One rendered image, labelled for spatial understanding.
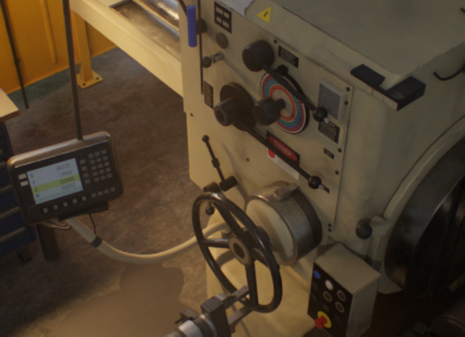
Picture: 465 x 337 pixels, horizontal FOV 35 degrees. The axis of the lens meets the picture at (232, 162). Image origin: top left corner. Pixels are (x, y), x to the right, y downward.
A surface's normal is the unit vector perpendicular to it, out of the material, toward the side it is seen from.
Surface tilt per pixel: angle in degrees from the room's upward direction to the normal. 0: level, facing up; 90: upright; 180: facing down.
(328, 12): 0
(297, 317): 0
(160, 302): 0
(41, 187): 71
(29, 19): 90
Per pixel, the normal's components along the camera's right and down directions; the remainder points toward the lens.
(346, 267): 0.00, -0.73
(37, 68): 0.64, 0.52
